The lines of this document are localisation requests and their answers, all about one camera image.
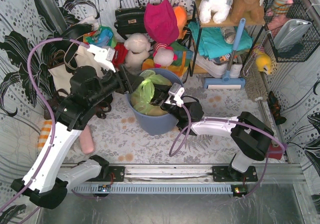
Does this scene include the wooden shelf rack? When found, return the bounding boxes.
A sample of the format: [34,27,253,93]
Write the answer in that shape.
[188,0,266,77]

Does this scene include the black hat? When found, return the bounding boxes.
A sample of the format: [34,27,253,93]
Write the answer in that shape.
[54,23,93,51]

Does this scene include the cream canvas tote bag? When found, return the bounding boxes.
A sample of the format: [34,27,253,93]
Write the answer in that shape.
[48,44,104,97]

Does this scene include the teal folded cloth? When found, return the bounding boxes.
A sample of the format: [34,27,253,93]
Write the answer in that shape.
[198,27,253,59]

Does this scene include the white husky plush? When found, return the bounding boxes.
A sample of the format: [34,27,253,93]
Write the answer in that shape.
[199,0,233,24]

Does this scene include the white pink plush doll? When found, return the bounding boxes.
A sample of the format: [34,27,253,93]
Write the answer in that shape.
[153,42,178,68]

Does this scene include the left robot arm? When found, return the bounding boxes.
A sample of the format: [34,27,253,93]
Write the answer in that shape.
[11,65,144,209]

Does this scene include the rainbow striped bag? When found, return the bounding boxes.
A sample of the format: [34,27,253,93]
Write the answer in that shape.
[141,41,194,77]

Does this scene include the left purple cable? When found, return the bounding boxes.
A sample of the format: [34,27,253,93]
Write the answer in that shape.
[0,37,91,224]

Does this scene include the orange checkered cloth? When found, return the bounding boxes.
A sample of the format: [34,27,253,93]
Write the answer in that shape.
[36,120,52,152]

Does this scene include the pink cylinder toy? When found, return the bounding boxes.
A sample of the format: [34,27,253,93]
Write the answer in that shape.
[79,125,95,155]

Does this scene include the blue floor mop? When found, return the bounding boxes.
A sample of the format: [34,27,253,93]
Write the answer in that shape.
[203,18,246,89]

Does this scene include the cream fluffy plush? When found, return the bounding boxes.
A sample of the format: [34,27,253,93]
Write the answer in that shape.
[124,33,151,68]

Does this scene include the colourful printed bag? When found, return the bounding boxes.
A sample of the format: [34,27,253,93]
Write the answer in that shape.
[82,26,117,48]

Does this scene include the blue trash bin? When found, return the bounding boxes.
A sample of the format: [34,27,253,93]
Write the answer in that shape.
[125,68,184,136]

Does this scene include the brown patterned bag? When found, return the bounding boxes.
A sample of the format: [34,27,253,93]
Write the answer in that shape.
[43,89,113,120]

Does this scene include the yellow plush toy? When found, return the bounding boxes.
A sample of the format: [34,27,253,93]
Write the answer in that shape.
[253,46,272,75]

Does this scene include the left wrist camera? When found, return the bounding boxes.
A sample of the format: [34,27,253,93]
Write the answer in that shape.
[87,44,116,72]

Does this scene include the white sneakers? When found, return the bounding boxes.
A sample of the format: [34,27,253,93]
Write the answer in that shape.
[195,55,243,78]

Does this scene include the black leather handbag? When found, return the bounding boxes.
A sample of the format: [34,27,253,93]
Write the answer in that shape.
[114,0,147,40]

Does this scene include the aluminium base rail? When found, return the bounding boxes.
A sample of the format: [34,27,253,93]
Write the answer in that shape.
[122,163,306,185]

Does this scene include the silver foil pouch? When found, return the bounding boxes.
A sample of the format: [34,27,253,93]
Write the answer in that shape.
[273,19,312,49]

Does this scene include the green trash bag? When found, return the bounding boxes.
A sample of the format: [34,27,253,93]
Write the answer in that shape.
[130,69,172,116]

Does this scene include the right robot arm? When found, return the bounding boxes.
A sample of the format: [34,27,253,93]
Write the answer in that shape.
[151,83,274,182]

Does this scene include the black wire basket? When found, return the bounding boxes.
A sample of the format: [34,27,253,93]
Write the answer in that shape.
[264,0,320,63]

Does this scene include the red cloth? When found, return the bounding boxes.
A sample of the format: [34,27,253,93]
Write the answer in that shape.
[112,43,128,68]

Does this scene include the brown teddy bear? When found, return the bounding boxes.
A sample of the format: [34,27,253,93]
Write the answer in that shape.
[230,0,265,23]

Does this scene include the magenta cloth bag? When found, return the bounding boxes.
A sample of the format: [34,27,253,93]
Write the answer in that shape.
[144,0,179,45]

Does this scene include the purple orange toy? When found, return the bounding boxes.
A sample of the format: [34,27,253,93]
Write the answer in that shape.
[267,144,283,160]

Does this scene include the orange plush toy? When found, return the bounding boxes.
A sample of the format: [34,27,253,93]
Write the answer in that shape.
[173,5,187,39]

